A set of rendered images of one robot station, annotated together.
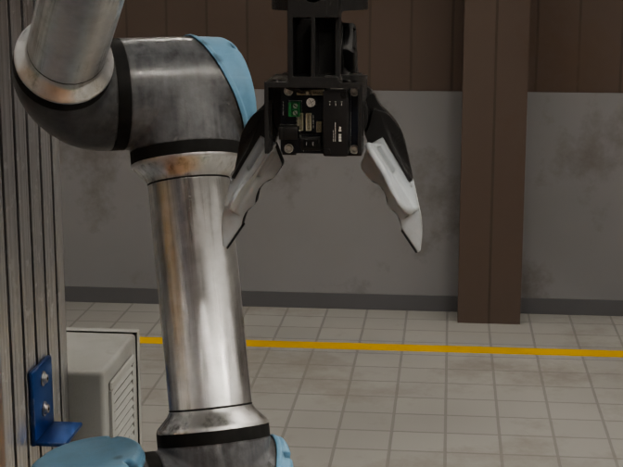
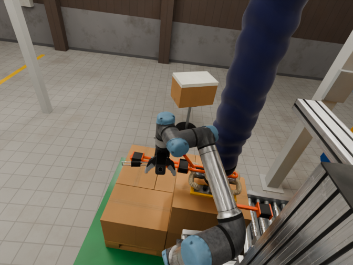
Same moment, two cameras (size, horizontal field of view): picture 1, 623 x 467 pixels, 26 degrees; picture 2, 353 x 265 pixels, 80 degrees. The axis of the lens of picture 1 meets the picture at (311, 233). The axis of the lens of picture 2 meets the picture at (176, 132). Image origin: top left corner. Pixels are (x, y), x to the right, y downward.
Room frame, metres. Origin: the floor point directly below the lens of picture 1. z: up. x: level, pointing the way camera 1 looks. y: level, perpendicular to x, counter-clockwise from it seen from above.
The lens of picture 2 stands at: (1.70, -0.07, 2.35)
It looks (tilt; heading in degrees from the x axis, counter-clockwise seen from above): 39 degrees down; 171
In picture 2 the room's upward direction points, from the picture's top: 8 degrees clockwise
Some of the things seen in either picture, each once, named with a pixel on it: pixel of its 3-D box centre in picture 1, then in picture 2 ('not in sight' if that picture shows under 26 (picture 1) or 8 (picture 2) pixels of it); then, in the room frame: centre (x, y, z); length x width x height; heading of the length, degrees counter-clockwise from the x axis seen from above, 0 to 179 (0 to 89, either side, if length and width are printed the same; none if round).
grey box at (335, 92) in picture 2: not in sight; (341, 87); (0.02, 1.70, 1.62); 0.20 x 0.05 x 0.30; 79
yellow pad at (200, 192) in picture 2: not in sight; (213, 191); (0.81, 0.42, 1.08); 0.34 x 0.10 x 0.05; 78
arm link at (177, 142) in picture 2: not in sight; (178, 141); (1.10, 0.05, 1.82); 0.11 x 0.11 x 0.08; 20
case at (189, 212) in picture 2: not in sight; (206, 204); (0.71, 0.45, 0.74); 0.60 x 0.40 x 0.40; 80
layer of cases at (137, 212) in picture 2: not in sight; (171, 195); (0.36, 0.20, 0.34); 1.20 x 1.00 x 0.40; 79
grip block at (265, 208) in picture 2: not in sight; (263, 210); (1.03, 0.68, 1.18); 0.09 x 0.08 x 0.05; 168
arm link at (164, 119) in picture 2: not in sight; (165, 126); (1.01, 0.00, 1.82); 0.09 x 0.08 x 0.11; 20
